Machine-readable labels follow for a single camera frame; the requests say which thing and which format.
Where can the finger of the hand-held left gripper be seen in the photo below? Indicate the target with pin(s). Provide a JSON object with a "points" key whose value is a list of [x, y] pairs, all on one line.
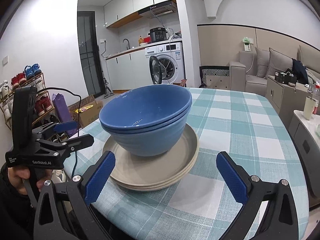
{"points": [[82, 141], [66, 125]]}

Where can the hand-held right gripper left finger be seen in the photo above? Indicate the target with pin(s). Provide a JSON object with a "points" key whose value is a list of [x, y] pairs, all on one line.
{"points": [[100, 177]]}

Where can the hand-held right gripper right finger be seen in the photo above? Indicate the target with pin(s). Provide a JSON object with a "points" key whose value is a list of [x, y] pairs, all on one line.
{"points": [[231, 180]]}

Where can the beige round plate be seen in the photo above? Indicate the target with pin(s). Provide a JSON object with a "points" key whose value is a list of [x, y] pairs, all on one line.
{"points": [[130, 170], [160, 184], [150, 190]]}

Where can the blue bowl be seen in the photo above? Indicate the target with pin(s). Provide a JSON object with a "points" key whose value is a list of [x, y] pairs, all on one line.
{"points": [[150, 142], [145, 107]]}

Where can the person's left forearm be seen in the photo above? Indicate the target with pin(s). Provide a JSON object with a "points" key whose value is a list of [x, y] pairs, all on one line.
{"points": [[12, 217]]}

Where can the person's left hand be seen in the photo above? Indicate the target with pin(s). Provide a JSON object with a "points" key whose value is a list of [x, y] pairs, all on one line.
{"points": [[17, 177]]}

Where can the purple bag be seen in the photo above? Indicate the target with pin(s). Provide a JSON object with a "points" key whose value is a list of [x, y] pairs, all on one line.
{"points": [[61, 110]]}

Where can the printed cardboard box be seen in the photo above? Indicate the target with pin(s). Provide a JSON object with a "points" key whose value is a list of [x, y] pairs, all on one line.
{"points": [[90, 116]]}

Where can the metal shoe rack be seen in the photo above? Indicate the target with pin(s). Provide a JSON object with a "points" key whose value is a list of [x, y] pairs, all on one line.
{"points": [[43, 92]]}

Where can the white sneakers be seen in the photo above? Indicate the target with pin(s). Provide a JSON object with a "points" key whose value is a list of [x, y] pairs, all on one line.
{"points": [[58, 176]]}

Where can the shoe rack with shoes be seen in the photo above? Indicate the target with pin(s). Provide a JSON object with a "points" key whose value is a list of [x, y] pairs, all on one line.
{"points": [[32, 71]]}

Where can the stick vacuum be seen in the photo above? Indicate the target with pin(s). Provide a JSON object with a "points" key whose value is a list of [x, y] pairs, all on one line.
{"points": [[107, 90]]}

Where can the teal checkered tablecloth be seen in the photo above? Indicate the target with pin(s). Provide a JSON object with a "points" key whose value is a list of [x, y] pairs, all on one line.
{"points": [[225, 120]]}

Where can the dark glass door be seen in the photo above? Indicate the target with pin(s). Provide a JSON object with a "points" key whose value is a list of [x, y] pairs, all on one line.
{"points": [[90, 55]]}

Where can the marble top grey table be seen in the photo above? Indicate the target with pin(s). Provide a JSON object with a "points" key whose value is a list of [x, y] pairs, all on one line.
{"points": [[305, 150]]}

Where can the grey side cabinet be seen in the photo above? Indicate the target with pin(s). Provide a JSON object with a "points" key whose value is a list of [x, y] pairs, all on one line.
{"points": [[282, 97]]}

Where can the white dotted seat cushion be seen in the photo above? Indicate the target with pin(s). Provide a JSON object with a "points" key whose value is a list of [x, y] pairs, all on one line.
{"points": [[217, 82]]}

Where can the grey sofa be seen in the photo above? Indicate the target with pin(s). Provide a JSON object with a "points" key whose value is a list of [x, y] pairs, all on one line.
{"points": [[240, 80]]}

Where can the kitchen faucet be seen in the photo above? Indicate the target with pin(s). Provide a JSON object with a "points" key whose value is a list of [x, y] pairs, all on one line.
{"points": [[126, 43]]}

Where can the cream cup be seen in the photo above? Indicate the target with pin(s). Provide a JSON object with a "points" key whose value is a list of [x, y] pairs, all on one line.
{"points": [[310, 108]]}

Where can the red box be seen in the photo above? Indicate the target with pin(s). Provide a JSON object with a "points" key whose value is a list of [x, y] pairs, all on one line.
{"points": [[183, 83]]}

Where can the black box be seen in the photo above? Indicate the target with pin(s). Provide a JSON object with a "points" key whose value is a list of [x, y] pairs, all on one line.
{"points": [[285, 78]]}

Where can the clear bottle red label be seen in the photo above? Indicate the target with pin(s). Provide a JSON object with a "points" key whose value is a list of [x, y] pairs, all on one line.
{"points": [[317, 100]]}

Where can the grey sofa cushion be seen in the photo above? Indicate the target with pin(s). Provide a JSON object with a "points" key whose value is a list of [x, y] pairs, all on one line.
{"points": [[280, 63], [261, 62], [310, 57]]}

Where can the white washing machine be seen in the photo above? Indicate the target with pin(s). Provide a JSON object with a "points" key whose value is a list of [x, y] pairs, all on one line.
{"points": [[172, 52]]}

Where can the dark clothing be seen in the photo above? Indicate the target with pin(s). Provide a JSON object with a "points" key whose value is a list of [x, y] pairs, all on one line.
{"points": [[300, 71]]}

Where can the black pressure cooker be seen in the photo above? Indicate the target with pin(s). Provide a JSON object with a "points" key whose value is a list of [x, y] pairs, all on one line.
{"points": [[158, 35]]}

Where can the range hood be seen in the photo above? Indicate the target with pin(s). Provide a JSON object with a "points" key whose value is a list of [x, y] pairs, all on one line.
{"points": [[160, 8]]}

